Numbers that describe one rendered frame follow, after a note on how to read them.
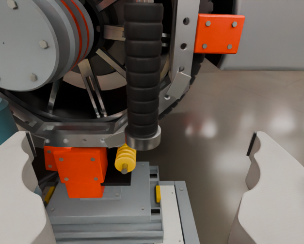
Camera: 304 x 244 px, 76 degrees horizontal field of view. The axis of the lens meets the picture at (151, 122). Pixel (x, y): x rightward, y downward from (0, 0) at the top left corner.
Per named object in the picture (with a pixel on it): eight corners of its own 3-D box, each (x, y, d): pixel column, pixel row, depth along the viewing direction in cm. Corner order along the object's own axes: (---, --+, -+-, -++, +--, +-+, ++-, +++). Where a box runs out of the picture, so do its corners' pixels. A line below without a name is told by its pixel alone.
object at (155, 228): (157, 177, 109) (158, 163, 104) (162, 244, 78) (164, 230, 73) (65, 177, 107) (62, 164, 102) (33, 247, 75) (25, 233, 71)
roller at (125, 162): (137, 124, 79) (137, 112, 77) (135, 179, 54) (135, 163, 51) (123, 124, 79) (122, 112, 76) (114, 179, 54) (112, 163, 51)
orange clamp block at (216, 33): (186, 47, 46) (224, 48, 46) (193, 53, 39) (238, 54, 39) (190, 13, 42) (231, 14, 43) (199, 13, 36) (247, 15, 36)
